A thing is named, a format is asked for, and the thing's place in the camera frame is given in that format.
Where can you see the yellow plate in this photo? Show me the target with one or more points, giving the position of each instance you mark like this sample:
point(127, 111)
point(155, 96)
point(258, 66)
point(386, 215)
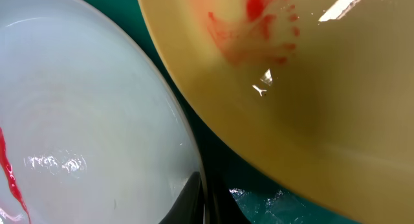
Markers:
point(315, 94)

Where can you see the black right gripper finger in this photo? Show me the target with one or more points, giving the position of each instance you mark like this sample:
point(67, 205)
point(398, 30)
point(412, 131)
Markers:
point(187, 204)

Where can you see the teal plastic tray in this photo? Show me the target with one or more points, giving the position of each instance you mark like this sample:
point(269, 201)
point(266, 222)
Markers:
point(238, 191)

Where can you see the light blue plate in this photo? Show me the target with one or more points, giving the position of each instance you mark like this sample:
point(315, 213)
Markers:
point(90, 130)

